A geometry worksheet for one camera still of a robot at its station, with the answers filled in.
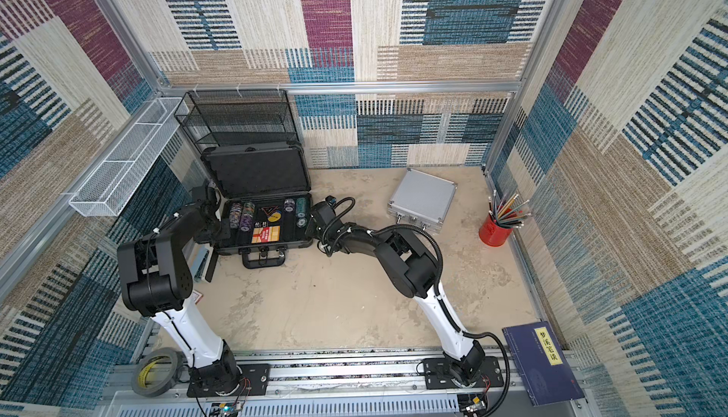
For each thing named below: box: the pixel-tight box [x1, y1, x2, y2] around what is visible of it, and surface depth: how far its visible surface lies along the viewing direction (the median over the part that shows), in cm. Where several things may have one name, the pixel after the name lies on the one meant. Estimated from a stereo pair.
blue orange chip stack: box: [229, 201, 242, 230], surface depth 104 cm
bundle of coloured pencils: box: [487, 189, 532, 229], surface depth 96 cm
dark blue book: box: [501, 320, 585, 407], surface depth 76 cm
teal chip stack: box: [295, 197, 307, 218], surface depth 107 cm
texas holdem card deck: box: [251, 225, 281, 244], surface depth 101 cm
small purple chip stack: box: [283, 198, 296, 213], surface depth 107 cm
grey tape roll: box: [130, 346, 180, 399], surface depth 74 cm
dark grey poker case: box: [200, 142, 314, 270], surface depth 101 cm
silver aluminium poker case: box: [387, 167, 458, 233], surface depth 110 cm
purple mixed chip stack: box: [239, 201, 255, 233], surface depth 104 cm
